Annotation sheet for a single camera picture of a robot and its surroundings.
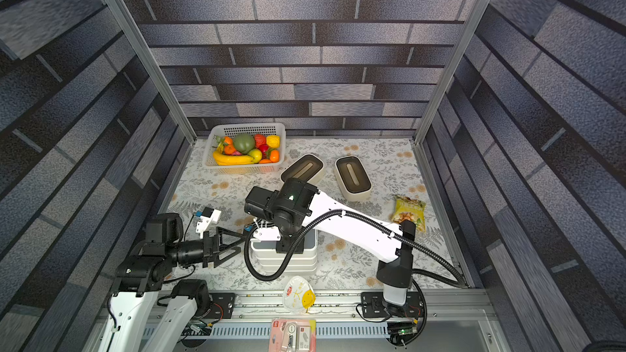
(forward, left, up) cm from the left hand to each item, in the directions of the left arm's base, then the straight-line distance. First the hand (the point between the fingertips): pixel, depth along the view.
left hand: (241, 246), depth 63 cm
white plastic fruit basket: (+61, +23, -15) cm, 67 cm away
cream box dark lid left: (+40, -16, -17) cm, 46 cm away
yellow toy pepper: (+56, +1, -17) cm, 58 cm away
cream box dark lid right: (+34, -35, -17) cm, 52 cm away
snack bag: (+21, -54, -18) cm, 61 cm away
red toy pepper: (+54, +7, -16) cm, 57 cm away
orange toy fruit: (+47, -1, -18) cm, 50 cm away
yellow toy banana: (+41, +20, -13) cm, 47 cm away
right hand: (+3, -12, -1) cm, 13 cm away
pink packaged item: (-18, -14, -20) cm, 30 cm away
